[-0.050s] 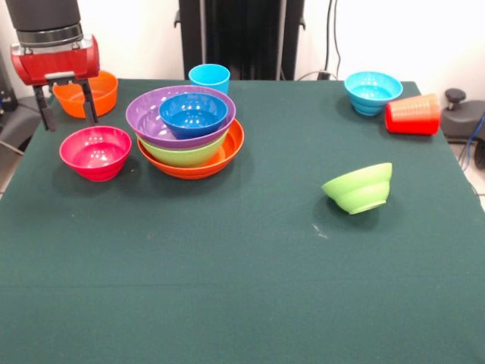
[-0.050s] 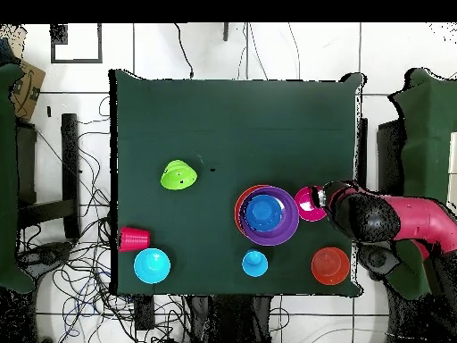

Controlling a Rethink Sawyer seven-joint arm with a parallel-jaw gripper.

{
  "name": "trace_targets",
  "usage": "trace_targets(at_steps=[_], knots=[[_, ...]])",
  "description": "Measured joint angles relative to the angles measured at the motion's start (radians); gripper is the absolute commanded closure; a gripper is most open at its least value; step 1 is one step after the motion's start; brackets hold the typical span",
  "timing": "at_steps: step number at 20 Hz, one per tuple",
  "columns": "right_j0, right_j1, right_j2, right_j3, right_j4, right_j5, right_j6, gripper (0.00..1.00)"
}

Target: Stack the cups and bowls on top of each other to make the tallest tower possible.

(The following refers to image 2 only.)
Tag magenta bowl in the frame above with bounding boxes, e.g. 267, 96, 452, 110
294, 186, 328, 223

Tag purple bowl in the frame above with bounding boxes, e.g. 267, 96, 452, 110
237, 185, 300, 247

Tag dark blue bowl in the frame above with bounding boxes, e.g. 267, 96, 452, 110
245, 194, 285, 233

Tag wide orange bowl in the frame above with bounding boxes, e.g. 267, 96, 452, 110
234, 184, 269, 240

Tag light blue cup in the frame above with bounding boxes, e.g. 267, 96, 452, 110
241, 249, 270, 279

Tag small green bowl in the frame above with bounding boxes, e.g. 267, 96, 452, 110
160, 159, 198, 191

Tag light blue bowl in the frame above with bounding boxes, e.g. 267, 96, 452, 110
133, 247, 172, 285

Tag red cup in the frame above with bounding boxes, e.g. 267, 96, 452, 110
118, 226, 152, 254

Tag deep orange bowl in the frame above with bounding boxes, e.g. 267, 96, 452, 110
311, 247, 352, 287

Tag black metal stand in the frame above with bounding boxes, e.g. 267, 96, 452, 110
354, 117, 406, 197
15, 113, 81, 239

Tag grey machine base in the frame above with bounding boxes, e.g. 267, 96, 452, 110
17, 241, 74, 276
358, 242, 401, 281

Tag dark green tablecloth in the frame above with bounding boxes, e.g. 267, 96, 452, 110
108, 68, 365, 297

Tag green cloth side table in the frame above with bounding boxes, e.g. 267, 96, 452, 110
0, 63, 36, 294
386, 67, 457, 300

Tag black box on floor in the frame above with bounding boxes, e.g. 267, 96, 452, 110
134, 294, 155, 331

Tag cardboard box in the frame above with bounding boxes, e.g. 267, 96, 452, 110
10, 60, 46, 122

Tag black cable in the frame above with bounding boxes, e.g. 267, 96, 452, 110
173, 23, 195, 79

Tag tangle of black cables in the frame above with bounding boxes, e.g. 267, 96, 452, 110
15, 96, 201, 343

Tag black square frame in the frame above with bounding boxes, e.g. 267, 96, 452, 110
50, 23, 104, 64

